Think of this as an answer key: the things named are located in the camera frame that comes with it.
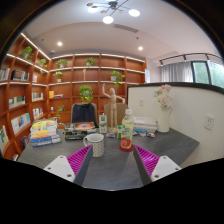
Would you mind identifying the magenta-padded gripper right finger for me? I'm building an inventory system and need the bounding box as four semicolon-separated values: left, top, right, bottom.
132;144;183;186

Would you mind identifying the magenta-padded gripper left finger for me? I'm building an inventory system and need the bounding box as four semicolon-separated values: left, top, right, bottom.
43;144;94;187

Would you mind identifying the clear bottle with yellow drink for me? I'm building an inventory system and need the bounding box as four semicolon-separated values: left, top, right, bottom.
120;108;135;153

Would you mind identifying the thick black book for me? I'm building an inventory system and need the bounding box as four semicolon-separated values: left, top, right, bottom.
63;129;88;141

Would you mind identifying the colourful stack of books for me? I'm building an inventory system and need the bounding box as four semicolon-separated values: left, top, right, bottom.
29;118;63;148

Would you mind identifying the flat round red coaster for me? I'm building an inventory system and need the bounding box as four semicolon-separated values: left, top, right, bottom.
119;144;135;153

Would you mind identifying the white mug with triangle pattern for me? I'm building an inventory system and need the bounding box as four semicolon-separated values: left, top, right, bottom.
82;132;106;158

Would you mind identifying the white vase with pale flowers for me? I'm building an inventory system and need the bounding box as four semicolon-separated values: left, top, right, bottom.
153;84;175;134

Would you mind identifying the stack of white tissue packs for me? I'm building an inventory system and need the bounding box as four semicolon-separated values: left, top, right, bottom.
133;116;158;133

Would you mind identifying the small green and white carton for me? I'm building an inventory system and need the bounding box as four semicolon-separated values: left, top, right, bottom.
116;124;123;140

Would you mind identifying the chair with dark jacket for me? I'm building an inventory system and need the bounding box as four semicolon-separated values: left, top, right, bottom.
70;102;99;128

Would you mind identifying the tall green and white carton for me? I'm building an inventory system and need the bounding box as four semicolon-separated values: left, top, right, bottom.
98;113;108;134

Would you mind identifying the tan chair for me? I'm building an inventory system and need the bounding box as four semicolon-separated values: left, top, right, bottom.
103;102;128;128

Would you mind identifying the wooden shelf unit with books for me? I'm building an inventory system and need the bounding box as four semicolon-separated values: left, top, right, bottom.
0;32;147;161

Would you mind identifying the wooden artist mannequin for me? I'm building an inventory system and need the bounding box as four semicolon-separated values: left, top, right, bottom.
101;83;126;134

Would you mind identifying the grey curtain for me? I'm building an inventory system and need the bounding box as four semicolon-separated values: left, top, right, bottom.
160;61;194;83

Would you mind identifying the dark-framed window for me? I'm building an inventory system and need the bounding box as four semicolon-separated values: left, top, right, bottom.
191;60;224;88

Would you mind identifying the ceiling air vent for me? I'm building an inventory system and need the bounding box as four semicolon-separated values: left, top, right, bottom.
113;23;139;34

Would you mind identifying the branched ceiling lamp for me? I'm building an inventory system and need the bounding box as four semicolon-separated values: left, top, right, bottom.
86;0;141;25

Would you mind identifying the white wall socket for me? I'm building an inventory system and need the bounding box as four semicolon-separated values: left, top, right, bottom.
203;114;215;131

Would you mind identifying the black ceiling track rail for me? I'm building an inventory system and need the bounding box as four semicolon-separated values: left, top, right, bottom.
159;52;224;66

